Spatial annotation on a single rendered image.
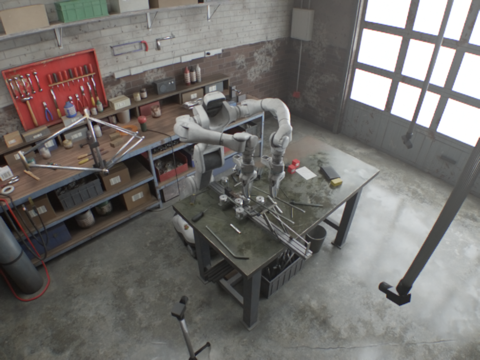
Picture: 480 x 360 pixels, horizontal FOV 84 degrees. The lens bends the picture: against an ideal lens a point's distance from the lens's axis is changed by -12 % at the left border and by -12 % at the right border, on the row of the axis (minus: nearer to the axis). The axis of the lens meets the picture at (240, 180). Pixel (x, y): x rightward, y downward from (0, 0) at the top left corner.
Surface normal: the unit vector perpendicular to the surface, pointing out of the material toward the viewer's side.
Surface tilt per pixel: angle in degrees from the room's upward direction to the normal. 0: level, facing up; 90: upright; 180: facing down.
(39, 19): 89
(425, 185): 0
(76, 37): 90
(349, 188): 0
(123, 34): 90
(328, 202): 0
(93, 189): 90
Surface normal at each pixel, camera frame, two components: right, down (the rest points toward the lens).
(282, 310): 0.00, -0.79
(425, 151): -0.75, 0.40
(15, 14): 0.62, 0.47
